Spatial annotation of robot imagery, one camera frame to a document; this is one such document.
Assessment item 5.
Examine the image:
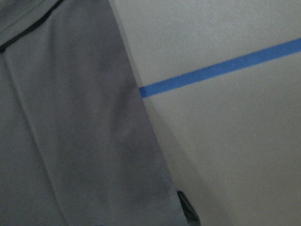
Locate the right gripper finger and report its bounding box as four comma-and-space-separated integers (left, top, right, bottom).
177, 190, 200, 226

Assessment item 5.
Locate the brown t-shirt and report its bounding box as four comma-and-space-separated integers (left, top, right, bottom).
0, 0, 188, 226

